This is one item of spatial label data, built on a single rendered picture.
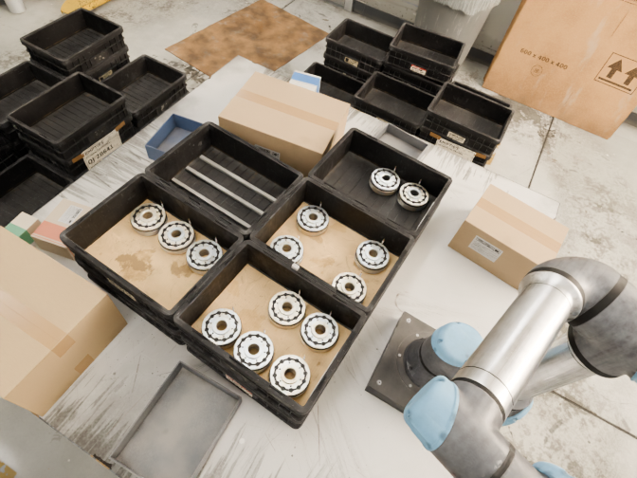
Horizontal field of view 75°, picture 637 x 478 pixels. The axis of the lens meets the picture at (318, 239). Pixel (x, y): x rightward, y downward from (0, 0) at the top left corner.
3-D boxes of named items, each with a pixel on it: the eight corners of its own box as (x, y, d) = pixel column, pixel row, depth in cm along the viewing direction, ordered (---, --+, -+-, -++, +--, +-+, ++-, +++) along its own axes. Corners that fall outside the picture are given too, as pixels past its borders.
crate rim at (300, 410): (367, 318, 110) (369, 314, 109) (303, 418, 95) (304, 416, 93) (246, 242, 119) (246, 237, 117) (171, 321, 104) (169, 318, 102)
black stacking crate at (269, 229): (405, 259, 134) (415, 239, 125) (359, 330, 119) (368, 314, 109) (302, 199, 143) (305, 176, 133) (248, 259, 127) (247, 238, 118)
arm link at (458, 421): (573, 218, 73) (425, 400, 44) (627, 263, 70) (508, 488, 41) (529, 256, 82) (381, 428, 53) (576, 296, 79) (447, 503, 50)
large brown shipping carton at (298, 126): (222, 156, 164) (217, 116, 148) (255, 111, 181) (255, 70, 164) (316, 192, 160) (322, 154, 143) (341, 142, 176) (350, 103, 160)
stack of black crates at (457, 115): (479, 169, 258) (516, 110, 220) (464, 200, 242) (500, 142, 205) (420, 141, 265) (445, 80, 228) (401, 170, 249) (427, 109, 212)
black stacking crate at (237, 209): (301, 198, 143) (304, 175, 133) (247, 258, 127) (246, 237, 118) (211, 146, 152) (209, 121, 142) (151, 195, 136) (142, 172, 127)
